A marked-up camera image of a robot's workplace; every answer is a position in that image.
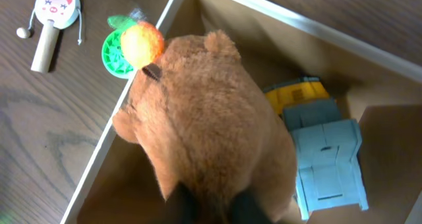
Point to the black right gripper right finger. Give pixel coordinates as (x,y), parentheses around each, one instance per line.
(245,210)

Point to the brown plush capybara with orange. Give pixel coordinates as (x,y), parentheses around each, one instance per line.
(204,123)

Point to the white cardboard box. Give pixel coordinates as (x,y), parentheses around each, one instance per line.
(380,90)

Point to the yellow grey toy dump truck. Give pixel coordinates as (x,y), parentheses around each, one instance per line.
(326,145)

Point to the green plastic spinning disc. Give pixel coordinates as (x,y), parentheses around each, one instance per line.
(112,56)

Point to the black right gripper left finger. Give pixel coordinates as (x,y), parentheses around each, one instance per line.
(181,206)

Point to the pig face wooden rattle drum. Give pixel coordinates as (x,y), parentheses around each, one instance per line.
(55,15)

